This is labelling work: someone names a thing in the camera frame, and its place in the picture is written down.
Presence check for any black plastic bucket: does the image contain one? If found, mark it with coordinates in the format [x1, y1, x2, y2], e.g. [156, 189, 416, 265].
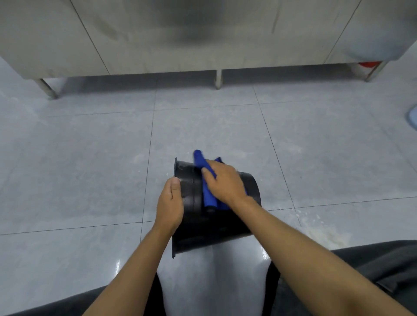
[172, 158, 262, 259]

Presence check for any stainless steel cabinet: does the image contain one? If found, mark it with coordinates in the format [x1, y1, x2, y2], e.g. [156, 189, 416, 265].
[0, 0, 417, 100]

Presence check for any person's left hand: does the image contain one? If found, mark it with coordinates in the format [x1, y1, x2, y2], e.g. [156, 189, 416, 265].
[153, 177, 185, 237]

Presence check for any person's right forearm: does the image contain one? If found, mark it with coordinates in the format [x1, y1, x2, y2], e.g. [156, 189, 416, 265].
[233, 196, 415, 316]

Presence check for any pale blue round object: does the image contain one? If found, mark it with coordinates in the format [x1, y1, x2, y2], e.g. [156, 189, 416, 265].
[405, 104, 417, 131]

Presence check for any person's left forearm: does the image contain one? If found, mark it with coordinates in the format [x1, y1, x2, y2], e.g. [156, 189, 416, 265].
[83, 225, 174, 316]

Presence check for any blue cloth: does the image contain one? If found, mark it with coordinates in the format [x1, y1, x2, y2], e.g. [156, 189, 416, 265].
[194, 150, 230, 211]

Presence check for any person's right trouser leg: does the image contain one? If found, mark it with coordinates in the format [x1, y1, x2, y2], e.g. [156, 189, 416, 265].
[262, 240, 417, 316]

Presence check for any person's trouser leg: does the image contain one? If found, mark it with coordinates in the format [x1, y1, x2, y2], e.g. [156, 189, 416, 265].
[262, 240, 417, 316]
[7, 273, 167, 316]

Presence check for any person's left trouser leg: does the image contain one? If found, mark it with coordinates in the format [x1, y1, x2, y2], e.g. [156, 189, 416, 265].
[7, 273, 167, 316]

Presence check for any person's right hand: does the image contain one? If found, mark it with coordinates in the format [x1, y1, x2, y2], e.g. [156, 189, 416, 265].
[201, 159, 250, 209]

